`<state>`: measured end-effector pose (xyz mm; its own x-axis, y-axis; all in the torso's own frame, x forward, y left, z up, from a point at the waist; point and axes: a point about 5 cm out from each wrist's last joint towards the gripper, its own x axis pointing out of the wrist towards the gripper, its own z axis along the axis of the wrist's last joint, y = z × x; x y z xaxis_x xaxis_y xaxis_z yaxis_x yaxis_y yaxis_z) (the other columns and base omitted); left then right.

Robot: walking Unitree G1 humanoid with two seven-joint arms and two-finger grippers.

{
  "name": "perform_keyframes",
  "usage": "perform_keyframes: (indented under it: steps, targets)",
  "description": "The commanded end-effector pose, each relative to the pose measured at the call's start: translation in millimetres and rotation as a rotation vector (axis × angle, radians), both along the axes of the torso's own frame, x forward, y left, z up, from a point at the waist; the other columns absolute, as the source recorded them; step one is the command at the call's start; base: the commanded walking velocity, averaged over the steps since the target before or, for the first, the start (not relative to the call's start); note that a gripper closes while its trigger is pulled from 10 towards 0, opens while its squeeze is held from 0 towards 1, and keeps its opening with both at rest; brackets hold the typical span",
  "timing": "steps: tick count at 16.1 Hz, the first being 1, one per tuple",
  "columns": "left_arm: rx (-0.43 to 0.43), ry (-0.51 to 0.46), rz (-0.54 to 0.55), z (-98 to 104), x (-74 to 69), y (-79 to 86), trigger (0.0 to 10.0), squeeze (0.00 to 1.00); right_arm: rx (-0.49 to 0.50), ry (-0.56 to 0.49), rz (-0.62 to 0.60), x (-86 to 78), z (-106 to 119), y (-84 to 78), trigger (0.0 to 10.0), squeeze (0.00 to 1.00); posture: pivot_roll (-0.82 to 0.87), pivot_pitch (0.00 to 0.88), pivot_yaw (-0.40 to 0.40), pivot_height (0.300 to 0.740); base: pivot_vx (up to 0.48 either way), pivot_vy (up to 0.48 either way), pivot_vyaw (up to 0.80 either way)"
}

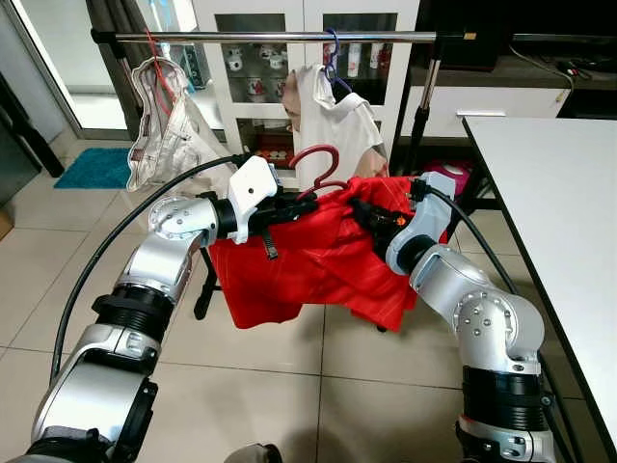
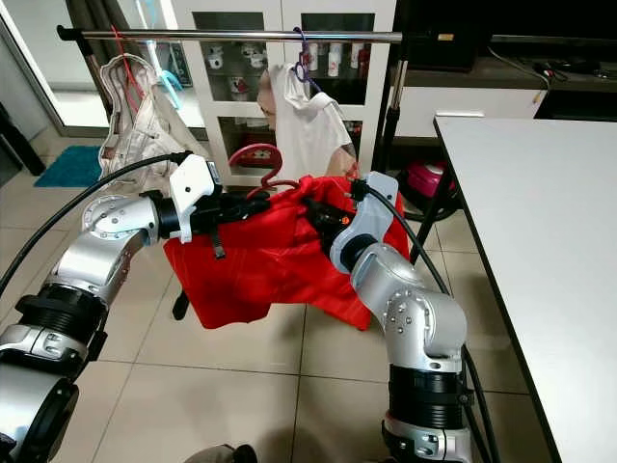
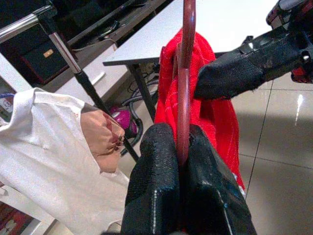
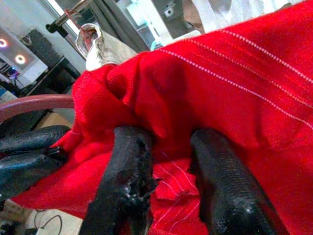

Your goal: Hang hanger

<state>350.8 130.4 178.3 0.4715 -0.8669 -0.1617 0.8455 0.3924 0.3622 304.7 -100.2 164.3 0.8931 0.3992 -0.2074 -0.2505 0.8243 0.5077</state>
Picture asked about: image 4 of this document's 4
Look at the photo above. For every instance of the black desk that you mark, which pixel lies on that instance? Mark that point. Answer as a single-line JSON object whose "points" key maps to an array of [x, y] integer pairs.
{"points": [[61, 73]]}

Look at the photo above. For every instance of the white computer case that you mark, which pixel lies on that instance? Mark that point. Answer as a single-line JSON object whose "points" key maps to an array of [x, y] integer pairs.
{"points": [[9, 52]]}

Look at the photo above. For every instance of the white glass door cabinet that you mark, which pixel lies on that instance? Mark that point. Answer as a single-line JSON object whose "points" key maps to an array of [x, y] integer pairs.
{"points": [[144, 14]]}

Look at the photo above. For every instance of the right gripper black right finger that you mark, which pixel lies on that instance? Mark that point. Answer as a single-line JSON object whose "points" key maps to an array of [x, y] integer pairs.
{"points": [[227, 191]]}

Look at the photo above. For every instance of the red t-shirt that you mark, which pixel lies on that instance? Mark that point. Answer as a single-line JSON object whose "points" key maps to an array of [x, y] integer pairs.
{"points": [[220, 85]]}

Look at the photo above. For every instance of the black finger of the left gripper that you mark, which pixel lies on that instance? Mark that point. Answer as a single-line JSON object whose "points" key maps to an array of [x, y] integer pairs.
{"points": [[31, 140], [27, 171]]}

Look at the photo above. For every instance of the red plastic clothes hanger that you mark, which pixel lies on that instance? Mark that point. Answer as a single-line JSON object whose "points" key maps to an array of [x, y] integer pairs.
{"points": [[36, 102]]}

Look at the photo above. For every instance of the white printed t-shirt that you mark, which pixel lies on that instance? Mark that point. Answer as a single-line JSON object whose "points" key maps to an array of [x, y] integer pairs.
{"points": [[232, 12]]}

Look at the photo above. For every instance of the cream hanging garment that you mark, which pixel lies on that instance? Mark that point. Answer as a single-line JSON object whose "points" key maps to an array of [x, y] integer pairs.
{"points": [[107, 49]]}

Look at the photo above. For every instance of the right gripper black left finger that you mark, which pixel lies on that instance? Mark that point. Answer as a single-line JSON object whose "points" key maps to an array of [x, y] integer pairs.
{"points": [[122, 183]]}

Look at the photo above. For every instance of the dark grey curtain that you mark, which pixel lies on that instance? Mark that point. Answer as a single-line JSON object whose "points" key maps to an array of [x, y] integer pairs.
{"points": [[117, 22]]}

